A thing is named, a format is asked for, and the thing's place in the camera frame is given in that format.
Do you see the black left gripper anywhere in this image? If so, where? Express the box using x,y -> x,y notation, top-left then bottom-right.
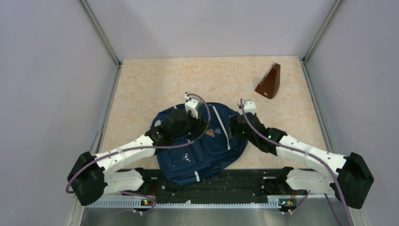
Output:
172,109 -> 209,139

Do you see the navy blue student backpack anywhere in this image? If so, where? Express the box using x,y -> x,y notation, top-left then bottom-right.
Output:
156,102 -> 248,186

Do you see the small orange eraser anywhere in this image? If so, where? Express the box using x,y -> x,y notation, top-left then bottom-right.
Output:
206,129 -> 215,137

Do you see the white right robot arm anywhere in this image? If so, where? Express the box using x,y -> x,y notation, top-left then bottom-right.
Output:
229,113 -> 375,209

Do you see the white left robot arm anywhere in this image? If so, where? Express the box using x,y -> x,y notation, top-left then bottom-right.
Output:
65,110 -> 210,206

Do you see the brown wooden metronome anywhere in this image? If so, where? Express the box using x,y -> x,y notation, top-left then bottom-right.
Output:
255,63 -> 281,99

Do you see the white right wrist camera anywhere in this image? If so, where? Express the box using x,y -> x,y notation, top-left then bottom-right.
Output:
239,99 -> 256,115

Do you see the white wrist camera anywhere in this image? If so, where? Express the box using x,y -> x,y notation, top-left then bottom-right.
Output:
239,99 -> 256,115
184,96 -> 203,119

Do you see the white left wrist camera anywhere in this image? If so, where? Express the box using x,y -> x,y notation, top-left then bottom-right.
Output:
184,96 -> 203,119

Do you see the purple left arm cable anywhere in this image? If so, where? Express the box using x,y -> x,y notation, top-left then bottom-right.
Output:
65,92 -> 212,208

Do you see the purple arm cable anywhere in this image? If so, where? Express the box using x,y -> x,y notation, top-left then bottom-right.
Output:
239,98 -> 354,226
65,92 -> 212,208

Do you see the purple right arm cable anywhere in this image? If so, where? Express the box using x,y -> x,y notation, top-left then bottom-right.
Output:
239,98 -> 354,226

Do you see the aluminium frame rail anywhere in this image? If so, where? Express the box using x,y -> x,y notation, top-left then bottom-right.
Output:
86,187 -> 359,210

